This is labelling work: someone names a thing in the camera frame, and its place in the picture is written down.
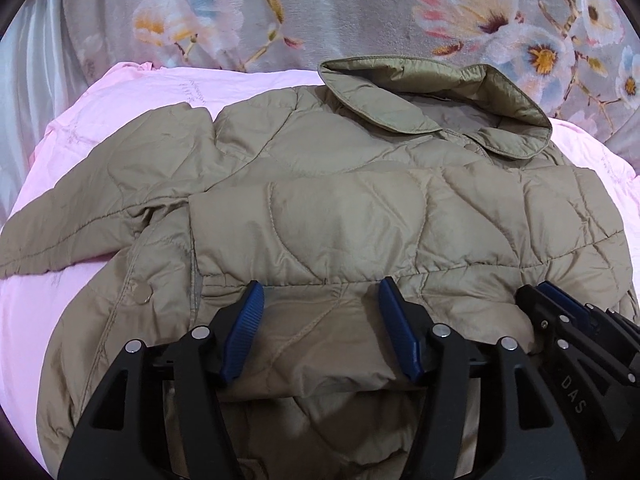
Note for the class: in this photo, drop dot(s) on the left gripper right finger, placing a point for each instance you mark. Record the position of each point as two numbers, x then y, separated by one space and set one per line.
521 432

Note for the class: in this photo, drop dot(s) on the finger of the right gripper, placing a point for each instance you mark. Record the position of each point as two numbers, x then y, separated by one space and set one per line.
550 324
567 303

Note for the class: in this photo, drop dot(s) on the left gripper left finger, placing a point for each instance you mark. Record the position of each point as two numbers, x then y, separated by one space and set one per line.
122 433

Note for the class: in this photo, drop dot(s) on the khaki quilted puffer jacket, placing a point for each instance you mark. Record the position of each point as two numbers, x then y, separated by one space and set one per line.
443 178

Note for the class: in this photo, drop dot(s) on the grey floral blanket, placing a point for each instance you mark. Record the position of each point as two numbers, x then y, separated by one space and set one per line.
578 59

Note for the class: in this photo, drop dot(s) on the pink bed sheet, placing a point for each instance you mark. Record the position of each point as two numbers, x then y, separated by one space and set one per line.
32 305

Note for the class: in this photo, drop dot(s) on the silver satin curtain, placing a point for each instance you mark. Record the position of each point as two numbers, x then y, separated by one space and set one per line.
40 78

